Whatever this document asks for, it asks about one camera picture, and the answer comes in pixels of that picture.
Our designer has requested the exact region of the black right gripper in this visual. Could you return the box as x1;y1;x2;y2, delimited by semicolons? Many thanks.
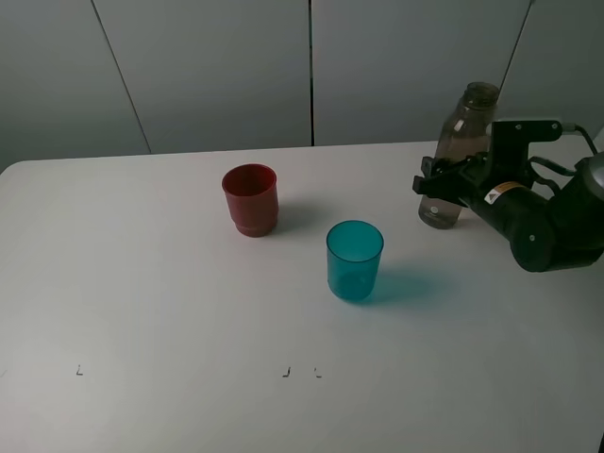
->
412;153;556;264

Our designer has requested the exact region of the smoky translucent water bottle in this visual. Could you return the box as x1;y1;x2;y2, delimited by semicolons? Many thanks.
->
418;82;499;229

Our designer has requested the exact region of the teal translucent plastic cup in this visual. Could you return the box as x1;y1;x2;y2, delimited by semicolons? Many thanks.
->
326;220;384;302

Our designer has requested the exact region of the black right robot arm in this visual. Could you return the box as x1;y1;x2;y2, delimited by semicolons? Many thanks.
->
412;152;603;273

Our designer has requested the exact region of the red plastic cup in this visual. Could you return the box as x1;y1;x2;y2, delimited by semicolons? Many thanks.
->
222;163;278;238

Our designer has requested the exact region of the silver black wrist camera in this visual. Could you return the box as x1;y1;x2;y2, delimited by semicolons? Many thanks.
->
485;120;562;188

